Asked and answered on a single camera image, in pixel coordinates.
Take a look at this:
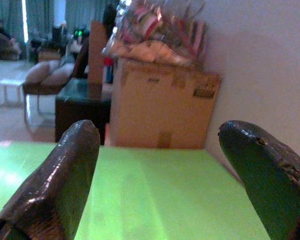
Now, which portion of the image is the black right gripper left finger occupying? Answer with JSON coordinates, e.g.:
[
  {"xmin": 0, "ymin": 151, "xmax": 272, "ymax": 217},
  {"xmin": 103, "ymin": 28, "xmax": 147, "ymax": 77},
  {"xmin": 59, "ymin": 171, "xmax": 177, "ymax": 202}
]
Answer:
[{"xmin": 0, "ymin": 119, "xmax": 101, "ymax": 240}]

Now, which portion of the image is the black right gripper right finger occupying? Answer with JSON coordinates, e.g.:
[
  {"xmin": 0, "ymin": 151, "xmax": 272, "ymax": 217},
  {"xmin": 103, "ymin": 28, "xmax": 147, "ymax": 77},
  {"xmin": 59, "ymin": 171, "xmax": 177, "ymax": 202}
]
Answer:
[{"xmin": 218, "ymin": 119, "xmax": 300, "ymax": 240}]

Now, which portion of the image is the black side cabinet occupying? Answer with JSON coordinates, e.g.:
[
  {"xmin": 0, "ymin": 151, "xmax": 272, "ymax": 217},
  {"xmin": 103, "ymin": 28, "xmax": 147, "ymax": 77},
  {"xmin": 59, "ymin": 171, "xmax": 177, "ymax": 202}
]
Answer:
[{"xmin": 54, "ymin": 78, "xmax": 113, "ymax": 146}]

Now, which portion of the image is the green board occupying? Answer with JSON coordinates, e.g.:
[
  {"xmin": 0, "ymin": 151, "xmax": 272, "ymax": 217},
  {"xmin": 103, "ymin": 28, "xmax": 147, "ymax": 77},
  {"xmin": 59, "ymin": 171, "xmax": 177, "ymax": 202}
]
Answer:
[{"xmin": 0, "ymin": 140, "xmax": 272, "ymax": 240}]

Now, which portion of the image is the grey cushion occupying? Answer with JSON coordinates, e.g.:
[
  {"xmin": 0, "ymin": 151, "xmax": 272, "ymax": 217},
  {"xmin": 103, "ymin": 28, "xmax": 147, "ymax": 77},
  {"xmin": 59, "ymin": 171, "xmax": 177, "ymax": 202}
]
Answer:
[
  {"xmin": 24, "ymin": 59, "xmax": 60, "ymax": 85},
  {"xmin": 41, "ymin": 62, "xmax": 76, "ymax": 87}
]

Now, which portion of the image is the small white stool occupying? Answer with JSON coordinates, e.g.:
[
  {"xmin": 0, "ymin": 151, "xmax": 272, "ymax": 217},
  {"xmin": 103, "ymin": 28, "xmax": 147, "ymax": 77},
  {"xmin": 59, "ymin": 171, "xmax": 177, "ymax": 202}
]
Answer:
[{"xmin": 0, "ymin": 78, "xmax": 25, "ymax": 108}]

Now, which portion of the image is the blue and red can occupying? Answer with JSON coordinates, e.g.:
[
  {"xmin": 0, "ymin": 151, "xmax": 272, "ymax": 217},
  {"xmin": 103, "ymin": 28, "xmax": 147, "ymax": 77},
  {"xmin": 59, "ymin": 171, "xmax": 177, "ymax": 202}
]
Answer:
[{"xmin": 103, "ymin": 56, "xmax": 115, "ymax": 85}]

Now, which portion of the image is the tall cardboard box with labels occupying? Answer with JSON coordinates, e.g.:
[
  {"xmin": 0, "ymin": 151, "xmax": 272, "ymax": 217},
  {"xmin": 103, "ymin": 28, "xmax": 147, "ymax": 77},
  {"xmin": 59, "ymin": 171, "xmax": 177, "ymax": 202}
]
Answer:
[{"xmin": 109, "ymin": 56, "xmax": 222, "ymax": 150}]

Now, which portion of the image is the brown wooden board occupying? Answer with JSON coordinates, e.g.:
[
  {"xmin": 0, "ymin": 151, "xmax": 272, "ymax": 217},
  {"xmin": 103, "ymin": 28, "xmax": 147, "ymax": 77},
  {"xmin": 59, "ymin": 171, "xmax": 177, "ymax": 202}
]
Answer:
[{"xmin": 87, "ymin": 19, "xmax": 108, "ymax": 85}]

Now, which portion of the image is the dark sofa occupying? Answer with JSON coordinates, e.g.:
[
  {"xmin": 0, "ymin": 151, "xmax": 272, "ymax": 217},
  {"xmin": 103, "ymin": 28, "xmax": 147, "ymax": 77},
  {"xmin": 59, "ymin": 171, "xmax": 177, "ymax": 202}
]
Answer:
[{"xmin": 0, "ymin": 31, "xmax": 22, "ymax": 61}]

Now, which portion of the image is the grey green curtain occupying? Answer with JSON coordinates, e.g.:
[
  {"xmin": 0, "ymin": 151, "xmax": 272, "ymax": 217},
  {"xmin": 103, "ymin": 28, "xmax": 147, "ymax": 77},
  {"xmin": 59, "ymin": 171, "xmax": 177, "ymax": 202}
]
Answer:
[
  {"xmin": 26, "ymin": 0, "xmax": 121, "ymax": 35},
  {"xmin": 0, "ymin": 0, "xmax": 23, "ymax": 43}
]

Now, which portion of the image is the plastic wrapped snack gift basket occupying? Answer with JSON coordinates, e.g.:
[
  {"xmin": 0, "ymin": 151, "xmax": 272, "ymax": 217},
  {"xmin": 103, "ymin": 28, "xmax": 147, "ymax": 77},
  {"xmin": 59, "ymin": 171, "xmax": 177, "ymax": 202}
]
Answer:
[{"xmin": 102, "ymin": 0, "xmax": 208, "ymax": 67}]

